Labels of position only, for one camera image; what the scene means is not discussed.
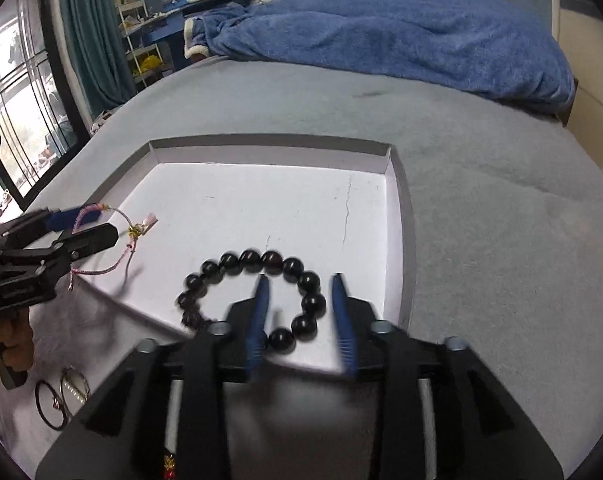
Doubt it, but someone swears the beige wardrobe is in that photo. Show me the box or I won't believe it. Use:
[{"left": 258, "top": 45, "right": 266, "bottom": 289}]
[{"left": 553, "top": 0, "right": 603, "bottom": 174}]

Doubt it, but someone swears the red gold bead jewelry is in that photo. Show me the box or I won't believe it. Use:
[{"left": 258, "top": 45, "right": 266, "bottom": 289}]
[{"left": 162, "top": 452, "right": 176, "bottom": 480}]

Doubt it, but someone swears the black hair tie ring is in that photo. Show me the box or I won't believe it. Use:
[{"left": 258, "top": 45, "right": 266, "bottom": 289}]
[{"left": 34, "top": 378, "right": 72, "bottom": 432}]

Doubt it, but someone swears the grey shallow cardboard box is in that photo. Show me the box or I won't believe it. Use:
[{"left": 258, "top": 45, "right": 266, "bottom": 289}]
[{"left": 32, "top": 134, "right": 415, "bottom": 382}]

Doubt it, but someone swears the black large bead bracelet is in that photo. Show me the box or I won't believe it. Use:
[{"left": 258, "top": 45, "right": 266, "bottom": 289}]
[{"left": 175, "top": 247, "right": 329, "bottom": 354}]

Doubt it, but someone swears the window with black frame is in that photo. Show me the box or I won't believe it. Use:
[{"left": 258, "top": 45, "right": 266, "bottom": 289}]
[{"left": 0, "top": 0, "right": 88, "bottom": 220}]

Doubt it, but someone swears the blue shelf desk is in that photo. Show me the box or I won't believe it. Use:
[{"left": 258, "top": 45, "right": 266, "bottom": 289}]
[{"left": 150, "top": 0, "right": 252, "bottom": 72}]

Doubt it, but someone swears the blue fleece blanket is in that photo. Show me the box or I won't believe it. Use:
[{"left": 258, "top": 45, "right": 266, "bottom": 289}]
[{"left": 184, "top": 0, "right": 576, "bottom": 114}]

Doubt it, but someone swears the pink string bracelet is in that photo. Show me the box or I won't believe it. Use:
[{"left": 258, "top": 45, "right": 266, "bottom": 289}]
[{"left": 67, "top": 201, "right": 160, "bottom": 294}]

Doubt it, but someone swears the teal curtain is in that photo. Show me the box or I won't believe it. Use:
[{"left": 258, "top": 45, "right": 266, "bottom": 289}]
[{"left": 60, "top": 0, "right": 136, "bottom": 117}]

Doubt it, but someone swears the person's left hand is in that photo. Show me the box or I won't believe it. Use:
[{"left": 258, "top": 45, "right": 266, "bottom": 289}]
[{"left": 0, "top": 309, "right": 34, "bottom": 372}]

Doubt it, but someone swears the silver bangle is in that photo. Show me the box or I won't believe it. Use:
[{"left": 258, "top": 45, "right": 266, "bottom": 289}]
[{"left": 59, "top": 367, "right": 91, "bottom": 418}]

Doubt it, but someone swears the white storage rack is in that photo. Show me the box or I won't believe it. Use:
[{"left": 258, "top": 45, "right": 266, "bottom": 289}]
[{"left": 115, "top": 0, "right": 173, "bottom": 91}]

